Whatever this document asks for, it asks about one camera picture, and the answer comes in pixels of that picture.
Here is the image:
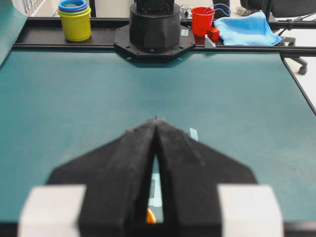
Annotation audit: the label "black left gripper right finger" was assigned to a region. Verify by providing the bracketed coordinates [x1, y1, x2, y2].
[155, 118, 284, 237]

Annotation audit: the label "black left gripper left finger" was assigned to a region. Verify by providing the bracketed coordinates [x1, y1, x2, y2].
[18, 119, 157, 237]

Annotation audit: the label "orange plastic cup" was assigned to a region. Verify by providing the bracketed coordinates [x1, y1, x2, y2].
[146, 208, 157, 224]

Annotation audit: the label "black opposite robot arm base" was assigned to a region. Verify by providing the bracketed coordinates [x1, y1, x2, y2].
[114, 0, 196, 59]

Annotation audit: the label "yellow-green stacked cup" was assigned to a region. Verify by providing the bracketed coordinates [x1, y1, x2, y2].
[59, 12, 91, 42]

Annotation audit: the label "red plastic cup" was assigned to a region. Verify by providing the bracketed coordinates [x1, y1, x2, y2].
[191, 7, 215, 38]

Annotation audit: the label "green stacked cup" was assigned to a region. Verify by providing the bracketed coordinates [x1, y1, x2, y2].
[58, 7, 91, 16]

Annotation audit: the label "blue stacked cup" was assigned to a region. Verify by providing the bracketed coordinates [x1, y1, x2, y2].
[58, 0, 87, 12]

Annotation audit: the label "light tape strip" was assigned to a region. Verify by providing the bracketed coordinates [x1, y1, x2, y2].
[190, 128, 198, 141]

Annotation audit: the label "light tape square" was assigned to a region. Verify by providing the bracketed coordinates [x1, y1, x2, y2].
[148, 155, 163, 207]

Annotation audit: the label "red cube block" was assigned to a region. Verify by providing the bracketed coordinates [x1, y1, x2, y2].
[207, 27, 220, 42]

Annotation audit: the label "light blue cloth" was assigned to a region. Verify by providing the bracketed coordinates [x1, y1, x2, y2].
[214, 11, 284, 46]

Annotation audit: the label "black office chair base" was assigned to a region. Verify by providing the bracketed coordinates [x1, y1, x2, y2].
[262, 0, 316, 75]

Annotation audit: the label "blue cable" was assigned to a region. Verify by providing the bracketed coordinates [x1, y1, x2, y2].
[202, 3, 232, 17]

